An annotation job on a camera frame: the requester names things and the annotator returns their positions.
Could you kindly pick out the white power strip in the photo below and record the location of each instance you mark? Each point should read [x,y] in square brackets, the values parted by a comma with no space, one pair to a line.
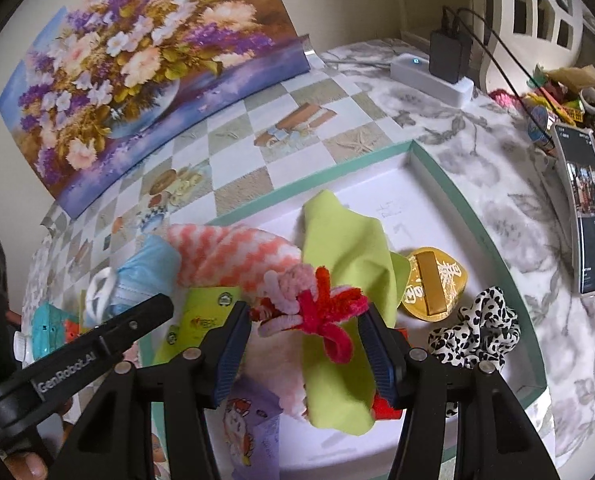
[417,72]

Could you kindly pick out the floral canvas painting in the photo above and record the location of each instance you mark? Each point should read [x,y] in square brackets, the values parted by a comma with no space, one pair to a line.
[127,60]

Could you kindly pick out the white pill bottle green label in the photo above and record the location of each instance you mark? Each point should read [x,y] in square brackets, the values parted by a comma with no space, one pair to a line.
[21,347]

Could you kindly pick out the white box with teal rim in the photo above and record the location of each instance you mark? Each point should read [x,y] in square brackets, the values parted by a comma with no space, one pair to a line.
[427,200]

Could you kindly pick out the black charger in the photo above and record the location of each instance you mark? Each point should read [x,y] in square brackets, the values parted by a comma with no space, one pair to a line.
[445,57]

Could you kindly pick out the person's left hand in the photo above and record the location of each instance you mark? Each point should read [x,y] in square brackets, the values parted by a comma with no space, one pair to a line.
[27,467]

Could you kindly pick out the pink white striped fluffy cloth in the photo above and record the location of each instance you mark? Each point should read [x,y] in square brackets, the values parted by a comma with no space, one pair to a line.
[227,255]

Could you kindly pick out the white tape roll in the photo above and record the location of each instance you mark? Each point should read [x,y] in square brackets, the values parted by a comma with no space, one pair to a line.
[585,100]

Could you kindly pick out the smartphone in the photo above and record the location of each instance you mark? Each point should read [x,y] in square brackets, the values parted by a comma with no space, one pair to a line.
[585,240]

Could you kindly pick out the purple cartoon tissue packet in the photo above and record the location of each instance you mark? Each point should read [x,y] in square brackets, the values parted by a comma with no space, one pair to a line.
[250,430]

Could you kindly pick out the red pink pipe cleaner flower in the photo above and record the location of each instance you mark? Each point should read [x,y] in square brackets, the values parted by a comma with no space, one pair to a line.
[322,317]

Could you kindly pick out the gold foil snack cup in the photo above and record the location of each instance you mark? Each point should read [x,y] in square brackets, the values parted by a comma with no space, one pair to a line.
[432,280]

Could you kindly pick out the green tissue packet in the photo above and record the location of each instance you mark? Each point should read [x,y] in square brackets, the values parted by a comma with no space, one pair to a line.
[202,320]

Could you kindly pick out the blue face mask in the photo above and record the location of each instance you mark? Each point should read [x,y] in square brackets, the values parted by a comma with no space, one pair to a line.
[142,270]

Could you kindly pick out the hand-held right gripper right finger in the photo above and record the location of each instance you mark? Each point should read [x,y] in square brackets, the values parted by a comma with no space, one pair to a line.
[380,355]

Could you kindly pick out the pile of colourful small items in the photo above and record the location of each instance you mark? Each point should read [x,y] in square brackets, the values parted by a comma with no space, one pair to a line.
[567,110]

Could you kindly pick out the lime green cloth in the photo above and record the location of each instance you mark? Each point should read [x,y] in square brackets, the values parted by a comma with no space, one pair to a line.
[347,240]

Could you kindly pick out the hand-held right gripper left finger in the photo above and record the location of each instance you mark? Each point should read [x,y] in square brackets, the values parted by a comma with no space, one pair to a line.
[230,355]

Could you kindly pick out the leopard print scrunchie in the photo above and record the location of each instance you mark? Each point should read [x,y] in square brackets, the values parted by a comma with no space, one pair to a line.
[477,325]

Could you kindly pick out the grey leaf print tablecloth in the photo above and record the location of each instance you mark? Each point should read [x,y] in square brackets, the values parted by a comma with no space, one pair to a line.
[502,170]

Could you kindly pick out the turquoise plastic pack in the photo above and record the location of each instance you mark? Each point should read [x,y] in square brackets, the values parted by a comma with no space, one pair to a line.
[50,330]

